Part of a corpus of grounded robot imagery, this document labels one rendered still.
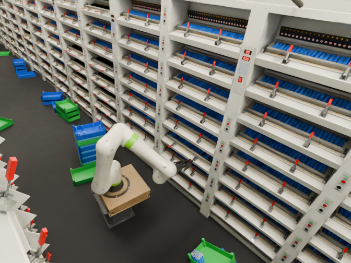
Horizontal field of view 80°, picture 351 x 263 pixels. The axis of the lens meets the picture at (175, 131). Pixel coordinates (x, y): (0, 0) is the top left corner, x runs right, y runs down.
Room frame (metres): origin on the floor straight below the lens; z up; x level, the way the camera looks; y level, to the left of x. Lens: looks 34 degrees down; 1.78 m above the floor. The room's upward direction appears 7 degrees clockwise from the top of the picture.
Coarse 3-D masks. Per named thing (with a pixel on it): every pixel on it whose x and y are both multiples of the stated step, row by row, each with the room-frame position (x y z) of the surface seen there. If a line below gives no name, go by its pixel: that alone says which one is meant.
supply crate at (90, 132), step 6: (72, 126) 1.85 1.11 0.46; (78, 126) 1.88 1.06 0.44; (84, 126) 1.92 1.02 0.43; (90, 126) 1.96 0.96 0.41; (96, 126) 1.98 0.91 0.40; (102, 126) 1.95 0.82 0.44; (78, 132) 1.83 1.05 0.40; (90, 132) 1.86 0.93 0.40; (96, 132) 1.80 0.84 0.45; (102, 132) 1.84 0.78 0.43; (78, 138) 1.70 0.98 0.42; (84, 138) 1.73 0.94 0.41
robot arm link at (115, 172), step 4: (112, 164) 1.18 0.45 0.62; (116, 164) 1.19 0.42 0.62; (112, 168) 1.14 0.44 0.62; (116, 168) 1.16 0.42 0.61; (120, 168) 1.19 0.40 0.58; (112, 172) 1.11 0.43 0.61; (116, 172) 1.13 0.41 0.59; (120, 172) 1.18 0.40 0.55; (112, 176) 1.09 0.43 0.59; (116, 176) 1.12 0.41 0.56; (120, 176) 1.17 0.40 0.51; (116, 180) 1.14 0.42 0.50; (120, 180) 1.17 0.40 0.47; (112, 184) 1.13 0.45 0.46; (116, 184) 1.14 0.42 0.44
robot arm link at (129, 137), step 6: (114, 126) 1.13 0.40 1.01; (120, 126) 1.13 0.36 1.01; (126, 126) 1.16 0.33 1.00; (120, 132) 1.09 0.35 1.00; (126, 132) 1.12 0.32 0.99; (132, 132) 1.14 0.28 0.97; (126, 138) 1.09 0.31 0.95; (132, 138) 1.10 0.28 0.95; (126, 144) 1.08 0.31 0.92; (132, 144) 1.08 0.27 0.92
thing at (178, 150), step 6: (168, 132) 1.74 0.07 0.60; (162, 138) 1.70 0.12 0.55; (168, 138) 1.70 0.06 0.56; (168, 144) 1.63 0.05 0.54; (174, 150) 1.59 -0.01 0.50; (180, 150) 1.54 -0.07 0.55; (186, 156) 1.48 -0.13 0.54; (192, 156) 1.47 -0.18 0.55; (192, 162) 1.44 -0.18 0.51; (198, 162) 1.40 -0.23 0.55; (204, 168) 1.34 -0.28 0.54
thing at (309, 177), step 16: (240, 128) 1.32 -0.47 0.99; (240, 144) 1.20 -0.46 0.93; (256, 144) 1.19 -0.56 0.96; (272, 144) 1.16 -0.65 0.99; (272, 160) 1.06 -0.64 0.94; (288, 160) 1.04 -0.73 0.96; (304, 160) 1.03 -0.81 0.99; (288, 176) 0.97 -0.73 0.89; (304, 176) 0.94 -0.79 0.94; (320, 176) 0.92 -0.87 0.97; (320, 192) 0.85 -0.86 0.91
